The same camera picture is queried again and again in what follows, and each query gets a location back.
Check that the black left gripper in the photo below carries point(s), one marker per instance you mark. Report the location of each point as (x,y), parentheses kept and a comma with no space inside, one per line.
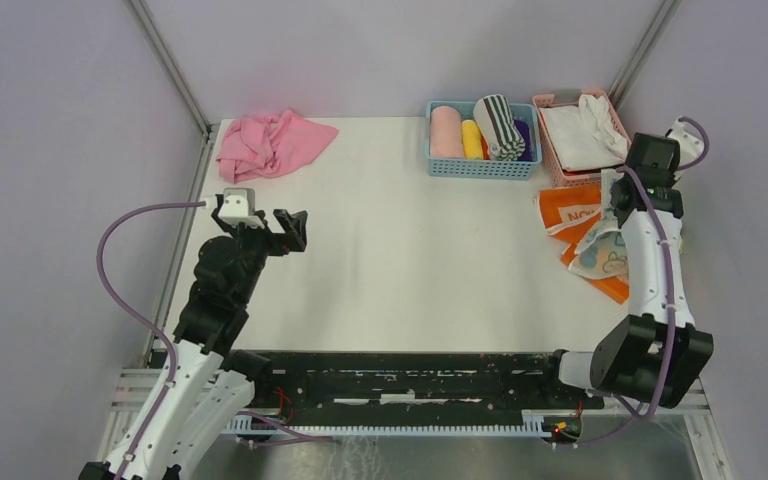
(293,226)

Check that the teal rabbit pattern towel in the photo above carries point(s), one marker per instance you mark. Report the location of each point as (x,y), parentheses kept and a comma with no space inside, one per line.
(601,253)

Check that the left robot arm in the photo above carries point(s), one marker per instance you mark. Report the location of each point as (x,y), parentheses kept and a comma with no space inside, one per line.
(204,381)

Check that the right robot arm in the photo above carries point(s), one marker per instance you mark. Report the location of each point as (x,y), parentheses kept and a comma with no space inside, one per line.
(655,353)

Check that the crumpled pink towel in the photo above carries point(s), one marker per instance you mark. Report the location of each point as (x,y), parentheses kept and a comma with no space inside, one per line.
(271,146)

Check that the blue plastic basket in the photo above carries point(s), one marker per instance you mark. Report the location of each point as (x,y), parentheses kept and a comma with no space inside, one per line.
(486,169)

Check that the rolled peach towel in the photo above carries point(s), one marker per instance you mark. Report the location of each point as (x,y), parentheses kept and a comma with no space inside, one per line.
(445,133)

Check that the rolled yellow towel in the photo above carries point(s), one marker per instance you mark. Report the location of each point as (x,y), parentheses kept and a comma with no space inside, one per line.
(472,140)

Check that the rolled striped towel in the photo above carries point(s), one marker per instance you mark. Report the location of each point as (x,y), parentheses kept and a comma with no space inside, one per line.
(496,122)

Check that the rolled purple towel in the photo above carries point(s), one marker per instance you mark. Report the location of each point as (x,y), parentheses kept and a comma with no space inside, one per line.
(524,130)

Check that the pink plastic basket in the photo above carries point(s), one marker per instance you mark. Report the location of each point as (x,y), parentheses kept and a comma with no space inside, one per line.
(560,177)

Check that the orange white towel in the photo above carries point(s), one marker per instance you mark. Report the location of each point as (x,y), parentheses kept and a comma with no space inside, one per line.
(567,215)

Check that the white folded cloth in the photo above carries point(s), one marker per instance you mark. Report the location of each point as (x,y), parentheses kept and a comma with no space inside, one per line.
(583,135)

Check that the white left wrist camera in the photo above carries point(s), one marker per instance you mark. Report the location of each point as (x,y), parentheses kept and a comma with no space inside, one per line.
(234,208)

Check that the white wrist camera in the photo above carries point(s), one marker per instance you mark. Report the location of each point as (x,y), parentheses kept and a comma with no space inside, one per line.
(693,141)
(234,208)

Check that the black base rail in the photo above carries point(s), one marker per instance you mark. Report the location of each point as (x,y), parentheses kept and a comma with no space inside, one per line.
(328,389)

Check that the white cable duct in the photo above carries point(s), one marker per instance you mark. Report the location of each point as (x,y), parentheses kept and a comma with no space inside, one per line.
(531,426)

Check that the aluminium frame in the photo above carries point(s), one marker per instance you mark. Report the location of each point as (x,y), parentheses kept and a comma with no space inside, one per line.
(136,386)

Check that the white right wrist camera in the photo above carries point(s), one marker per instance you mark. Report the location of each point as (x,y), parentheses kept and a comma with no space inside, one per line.
(693,141)

